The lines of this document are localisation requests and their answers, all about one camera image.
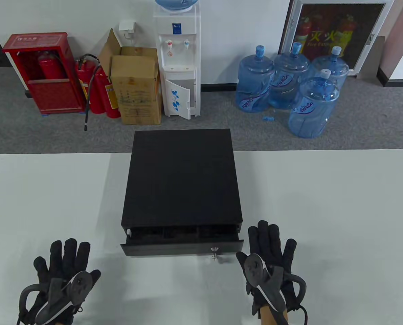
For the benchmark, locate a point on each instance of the person's left hand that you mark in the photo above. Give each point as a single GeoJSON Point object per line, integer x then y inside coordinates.
{"type": "Point", "coordinates": [69, 257]}

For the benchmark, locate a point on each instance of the brown cardboard box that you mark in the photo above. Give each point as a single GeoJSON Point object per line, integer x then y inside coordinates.
{"type": "Point", "coordinates": [137, 91]}

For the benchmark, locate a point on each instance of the blue water jug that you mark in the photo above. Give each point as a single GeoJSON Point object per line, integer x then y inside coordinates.
{"type": "Point", "coordinates": [253, 84]}
{"type": "Point", "coordinates": [311, 108]}
{"type": "Point", "coordinates": [333, 66]}
{"type": "Point", "coordinates": [286, 74]}

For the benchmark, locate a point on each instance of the black cash drawer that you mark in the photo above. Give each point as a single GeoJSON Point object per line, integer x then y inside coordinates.
{"type": "Point", "coordinates": [182, 176]}

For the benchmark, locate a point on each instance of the person's right forearm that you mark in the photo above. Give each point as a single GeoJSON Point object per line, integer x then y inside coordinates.
{"type": "Point", "coordinates": [272, 317]}

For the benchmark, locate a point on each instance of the person's right hand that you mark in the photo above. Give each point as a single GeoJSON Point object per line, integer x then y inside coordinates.
{"type": "Point", "coordinates": [272, 243]}

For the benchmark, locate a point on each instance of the grey hand controller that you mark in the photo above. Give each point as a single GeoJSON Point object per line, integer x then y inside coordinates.
{"type": "Point", "coordinates": [81, 284]}
{"type": "Point", "coordinates": [255, 267]}

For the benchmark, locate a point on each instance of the red fire extinguisher cabinet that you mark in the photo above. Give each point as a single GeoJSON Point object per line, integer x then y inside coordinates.
{"type": "Point", "coordinates": [52, 96]}

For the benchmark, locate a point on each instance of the grey right hand controller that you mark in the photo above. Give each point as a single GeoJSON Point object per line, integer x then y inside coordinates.
{"type": "Point", "coordinates": [255, 267]}

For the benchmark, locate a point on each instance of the red extinguisher inside cabinet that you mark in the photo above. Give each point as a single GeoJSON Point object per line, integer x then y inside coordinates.
{"type": "Point", "coordinates": [50, 67]}

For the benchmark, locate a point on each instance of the white framed wall hydrant cabinet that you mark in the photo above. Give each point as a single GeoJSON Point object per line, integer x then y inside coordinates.
{"type": "Point", "coordinates": [340, 34]}

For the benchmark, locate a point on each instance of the small blue plastic piece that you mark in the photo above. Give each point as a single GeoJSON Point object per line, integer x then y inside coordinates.
{"type": "Point", "coordinates": [268, 118]}

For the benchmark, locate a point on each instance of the small silver key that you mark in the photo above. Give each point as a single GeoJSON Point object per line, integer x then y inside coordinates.
{"type": "Point", "coordinates": [215, 252]}

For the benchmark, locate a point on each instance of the grey left hand controller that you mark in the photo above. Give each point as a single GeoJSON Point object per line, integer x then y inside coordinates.
{"type": "Point", "coordinates": [81, 284]}

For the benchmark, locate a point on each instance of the white water dispenser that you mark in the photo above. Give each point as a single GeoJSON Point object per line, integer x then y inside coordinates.
{"type": "Point", "coordinates": [177, 61]}

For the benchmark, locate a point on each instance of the blue bottle on dispenser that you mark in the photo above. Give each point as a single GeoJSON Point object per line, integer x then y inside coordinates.
{"type": "Point", "coordinates": [174, 3]}

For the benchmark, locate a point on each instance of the white wall socket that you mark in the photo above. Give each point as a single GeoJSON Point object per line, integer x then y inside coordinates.
{"type": "Point", "coordinates": [127, 27]}

